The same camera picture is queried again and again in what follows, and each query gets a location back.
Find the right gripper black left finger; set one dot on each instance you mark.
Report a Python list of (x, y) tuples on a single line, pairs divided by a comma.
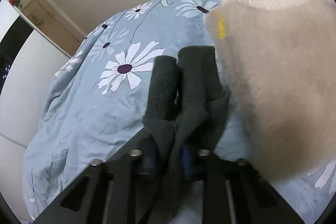
[(116, 191)]

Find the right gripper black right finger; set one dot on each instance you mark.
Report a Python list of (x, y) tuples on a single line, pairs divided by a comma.
[(233, 191)]

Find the dark grey sweatpants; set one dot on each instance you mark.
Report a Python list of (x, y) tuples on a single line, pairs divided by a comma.
[(186, 108)]

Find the blue floral duvet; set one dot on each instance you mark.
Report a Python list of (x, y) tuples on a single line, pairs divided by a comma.
[(97, 101)]

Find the white black wardrobe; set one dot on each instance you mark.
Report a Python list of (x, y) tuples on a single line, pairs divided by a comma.
[(29, 60)]

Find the cream fluffy garment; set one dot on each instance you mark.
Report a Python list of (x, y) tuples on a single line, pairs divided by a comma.
[(279, 56)]

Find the wooden door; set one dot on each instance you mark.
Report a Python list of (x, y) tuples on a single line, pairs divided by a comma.
[(54, 23)]

